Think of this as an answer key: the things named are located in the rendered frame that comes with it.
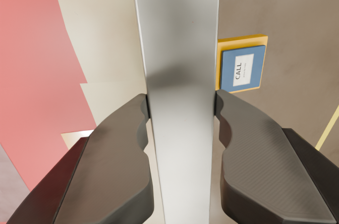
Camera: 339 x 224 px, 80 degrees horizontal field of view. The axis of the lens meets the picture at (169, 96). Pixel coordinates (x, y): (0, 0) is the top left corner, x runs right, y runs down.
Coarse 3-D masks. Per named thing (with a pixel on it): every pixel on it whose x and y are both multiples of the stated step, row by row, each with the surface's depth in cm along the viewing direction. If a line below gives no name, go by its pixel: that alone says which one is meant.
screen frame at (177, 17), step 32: (160, 0) 9; (192, 0) 9; (160, 32) 10; (192, 32) 10; (160, 64) 10; (192, 64) 10; (160, 96) 11; (192, 96) 11; (160, 128) 12; (192, 128) 12; (160, 160) 14; (192, 160) 14; (160, 192) 16; (192, 192) 15
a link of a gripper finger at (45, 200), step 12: (84, 144) 8; (72, 156) 8; (60, 168) 7; (72, 168) 7; (48, 180) 7; (60, 180) 7; (36, 192) 6; (48, 192) 6; (60, 192) 6; (24, 204) 6; (36, 204) 6; (48, 204) 6; (60, 204) 6; (12, 216) 6; (24, 216) 6; (36, 216) 6; (48, 216) 6
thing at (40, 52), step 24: (0, 0) 12; (24, 0) 12; (48, 0) 12; (0, 24) 13; (24, 24) 13; (48, 24) 13; (0, 48) 14; (24, 48) 14; (48, 48) 14; (72, 48) 14; (0, 72) 15; (24, 72) 14; (48, 72) 14; (72, 72) 14
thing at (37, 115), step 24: (0, 96) 16; (24, 96) 15; (48, 96) 15; (72, 96) 15; (0, 120) 17; (24, 120) 17; (48, 120) 16; (72, 120) 16; (0, 144) 18; (24, 144) 18; (48, 144) 18; (0, 168) 19; (24, 168) 19; (48, 168) 19; (0, 192) 21; (24, 192) 21; (0, 216) 23
